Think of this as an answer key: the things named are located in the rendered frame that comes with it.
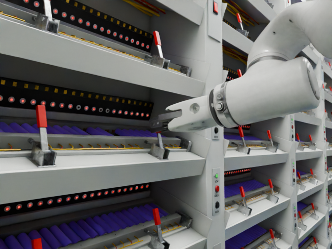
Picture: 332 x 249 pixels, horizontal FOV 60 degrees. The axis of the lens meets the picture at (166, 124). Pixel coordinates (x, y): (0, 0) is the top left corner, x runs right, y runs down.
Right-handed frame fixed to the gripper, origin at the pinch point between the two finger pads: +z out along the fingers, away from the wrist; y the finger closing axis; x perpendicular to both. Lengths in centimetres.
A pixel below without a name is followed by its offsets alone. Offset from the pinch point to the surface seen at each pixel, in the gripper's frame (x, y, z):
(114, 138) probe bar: -2.4, -9.4, 4.8
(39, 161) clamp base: -6.9, -27.7, 0.4
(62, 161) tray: -7.0, -23.3, 1.6
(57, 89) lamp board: 9.0, -17.3, 11.8
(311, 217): -46, 137, 9
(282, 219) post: -37, 86, 8
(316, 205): -42, 156, 10
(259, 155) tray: -9, 52, 0
